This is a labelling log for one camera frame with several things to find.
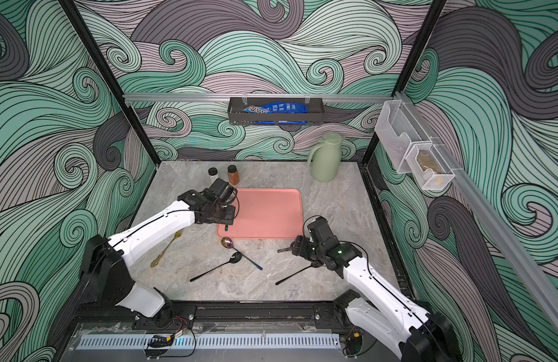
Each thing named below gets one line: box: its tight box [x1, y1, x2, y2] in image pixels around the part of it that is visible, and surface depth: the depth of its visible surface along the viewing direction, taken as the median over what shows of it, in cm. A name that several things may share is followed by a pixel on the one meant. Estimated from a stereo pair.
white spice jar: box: [207, 165, 219, 186], surface depth 106 cm
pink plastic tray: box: [217, 187, 304, 240], surface depth 102 cm
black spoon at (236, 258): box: [189, 251, 243, 283], surface depth 87 cm
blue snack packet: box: [242, 101, 308, 114], surface depth 94 cm
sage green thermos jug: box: [306, 131, 343, 183], surface depth 103 cm
